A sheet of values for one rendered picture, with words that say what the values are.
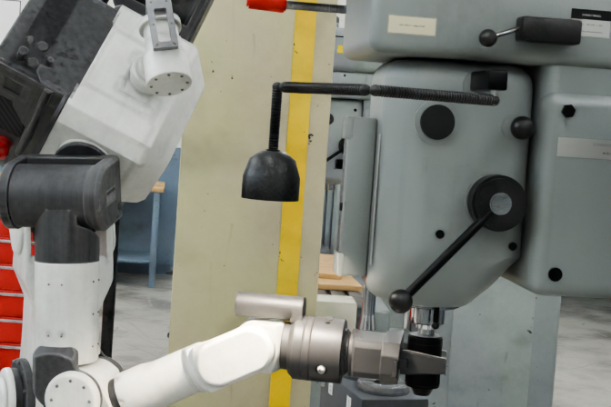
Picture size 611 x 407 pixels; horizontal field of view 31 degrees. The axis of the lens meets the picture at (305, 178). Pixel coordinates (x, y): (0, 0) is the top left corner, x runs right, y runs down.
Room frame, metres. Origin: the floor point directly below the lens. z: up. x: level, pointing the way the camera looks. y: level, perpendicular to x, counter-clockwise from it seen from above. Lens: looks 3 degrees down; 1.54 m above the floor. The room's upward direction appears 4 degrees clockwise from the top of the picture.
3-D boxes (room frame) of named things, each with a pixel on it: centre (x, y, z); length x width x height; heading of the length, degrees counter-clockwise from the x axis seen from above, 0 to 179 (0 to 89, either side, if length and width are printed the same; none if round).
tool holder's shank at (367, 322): (1.97, -0.13, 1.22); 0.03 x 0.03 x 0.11
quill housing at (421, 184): (1.49, -0.18, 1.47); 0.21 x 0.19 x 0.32; 7
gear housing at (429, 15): (1.49, -0.22, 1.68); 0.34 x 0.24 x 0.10; 97
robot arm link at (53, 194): (1.57, 0.35, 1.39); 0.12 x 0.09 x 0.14; 83
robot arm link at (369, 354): (1.50, -0.09, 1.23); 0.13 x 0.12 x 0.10; 172
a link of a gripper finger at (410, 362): (1.46, -0.17, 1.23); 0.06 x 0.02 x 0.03; 82
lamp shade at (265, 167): (1.38, 0.04, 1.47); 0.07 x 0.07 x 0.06
